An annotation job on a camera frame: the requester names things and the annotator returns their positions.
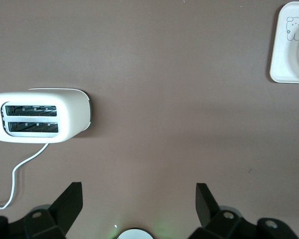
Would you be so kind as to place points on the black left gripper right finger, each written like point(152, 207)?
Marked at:
point(224, 226)

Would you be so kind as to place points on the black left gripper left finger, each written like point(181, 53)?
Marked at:
point(52, 221)

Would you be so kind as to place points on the cream rabbit print tray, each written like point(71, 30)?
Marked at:
point(284, 62)

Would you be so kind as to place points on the cream two-slot toaster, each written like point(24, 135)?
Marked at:
point(72, 114)

